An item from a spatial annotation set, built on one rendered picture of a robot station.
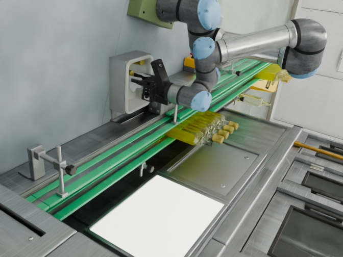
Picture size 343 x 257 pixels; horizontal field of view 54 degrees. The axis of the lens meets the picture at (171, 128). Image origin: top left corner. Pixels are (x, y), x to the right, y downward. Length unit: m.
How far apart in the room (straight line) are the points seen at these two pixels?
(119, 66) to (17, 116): 0.43
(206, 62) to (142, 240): 0.63
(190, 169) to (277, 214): 0.40
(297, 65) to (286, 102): 6.36
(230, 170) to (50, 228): 1.00
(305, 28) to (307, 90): 6.29
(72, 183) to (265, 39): 0.80
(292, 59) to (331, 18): 5.90
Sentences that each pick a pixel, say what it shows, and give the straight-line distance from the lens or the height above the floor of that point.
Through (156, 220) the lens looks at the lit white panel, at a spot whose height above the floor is 1.15.
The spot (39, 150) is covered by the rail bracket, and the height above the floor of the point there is 0.87.
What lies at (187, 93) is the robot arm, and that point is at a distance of 1.21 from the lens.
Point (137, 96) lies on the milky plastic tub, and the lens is 1.50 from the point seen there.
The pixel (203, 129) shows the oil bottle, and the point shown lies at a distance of 1.50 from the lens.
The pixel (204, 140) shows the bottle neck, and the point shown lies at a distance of 1.45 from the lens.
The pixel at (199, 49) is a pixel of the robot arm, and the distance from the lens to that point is 1.15.
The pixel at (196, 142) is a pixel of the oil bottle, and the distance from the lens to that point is 1.46.
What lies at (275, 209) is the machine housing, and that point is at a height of 1.47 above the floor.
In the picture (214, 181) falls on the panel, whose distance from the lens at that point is 1.44.
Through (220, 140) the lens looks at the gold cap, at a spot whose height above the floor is 1.16.
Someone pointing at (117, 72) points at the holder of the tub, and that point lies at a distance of 1.34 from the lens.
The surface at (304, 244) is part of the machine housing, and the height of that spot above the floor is 1.61.
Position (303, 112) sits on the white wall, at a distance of 7.68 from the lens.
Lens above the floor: 1.61
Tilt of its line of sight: 26 degrees down
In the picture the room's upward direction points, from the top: 110 degrees clockwise
